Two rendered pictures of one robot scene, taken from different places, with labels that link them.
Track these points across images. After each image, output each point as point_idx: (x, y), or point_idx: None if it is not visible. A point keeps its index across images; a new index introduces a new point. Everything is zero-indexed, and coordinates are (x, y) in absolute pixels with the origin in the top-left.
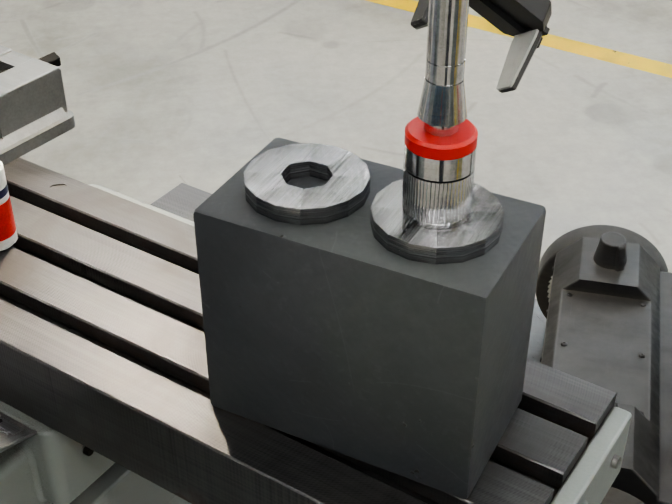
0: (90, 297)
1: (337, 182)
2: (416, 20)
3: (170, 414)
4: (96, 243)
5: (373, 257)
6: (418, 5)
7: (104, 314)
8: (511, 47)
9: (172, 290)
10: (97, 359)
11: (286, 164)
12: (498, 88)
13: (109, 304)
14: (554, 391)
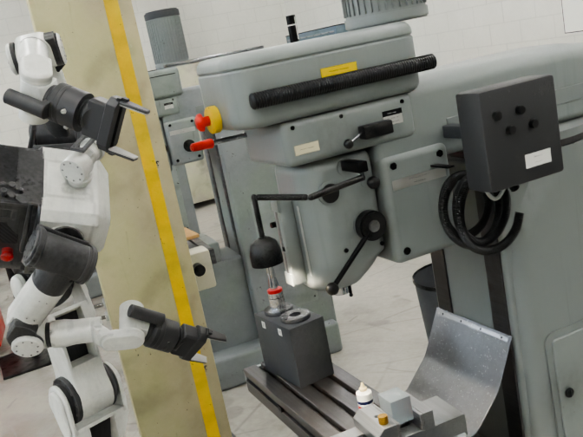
0: (348, 401)
1: (291, 312)
2: (225, 336)
3: (344, 373)
4: (337, 416)
5: (297, 307)
6: (220, 337)
7: (347, 395)
8: (193, 359)
9: (324, 400)
10: (355, 385)
11: (297, 316)
12: (206, 361)
13: (343, 398)
14: (256, 369)
